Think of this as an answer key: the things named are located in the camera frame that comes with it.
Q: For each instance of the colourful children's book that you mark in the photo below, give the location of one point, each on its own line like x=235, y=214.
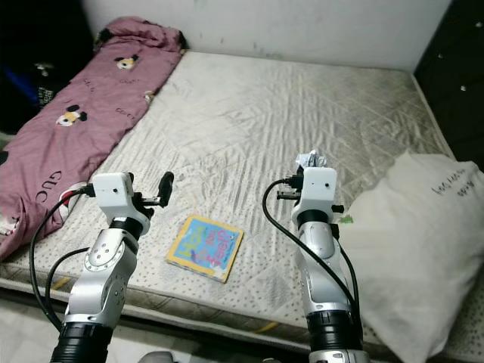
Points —
x=206, y=248

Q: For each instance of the white pillow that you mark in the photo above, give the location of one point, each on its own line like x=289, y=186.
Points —
x=416, y=242

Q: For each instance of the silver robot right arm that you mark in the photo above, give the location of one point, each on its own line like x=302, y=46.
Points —
x=325, y=280

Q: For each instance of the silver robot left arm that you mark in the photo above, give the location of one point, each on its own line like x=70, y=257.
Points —
x=102, y=280

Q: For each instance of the crumpled white paper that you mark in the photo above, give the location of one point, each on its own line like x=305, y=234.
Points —
x=312, y=160

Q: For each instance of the white quilted mattress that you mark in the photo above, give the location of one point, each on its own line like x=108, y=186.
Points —
x=257, y=113

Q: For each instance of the pink cartoon print blanket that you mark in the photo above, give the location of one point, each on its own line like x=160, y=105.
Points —
x=60, y=151

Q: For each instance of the black mesh basket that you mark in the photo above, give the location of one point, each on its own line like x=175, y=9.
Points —
x=49, y=87

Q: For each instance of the silver robot left leg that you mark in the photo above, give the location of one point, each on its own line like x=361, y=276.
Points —
x=160, y=358

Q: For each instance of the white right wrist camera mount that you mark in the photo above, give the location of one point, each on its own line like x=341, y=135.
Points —
x=319, y=189

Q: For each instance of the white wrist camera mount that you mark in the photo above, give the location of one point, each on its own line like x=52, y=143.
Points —
x=110, y=193
x=319, y=189

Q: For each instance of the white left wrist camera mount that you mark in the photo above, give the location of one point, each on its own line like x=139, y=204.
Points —
x=110, y=193

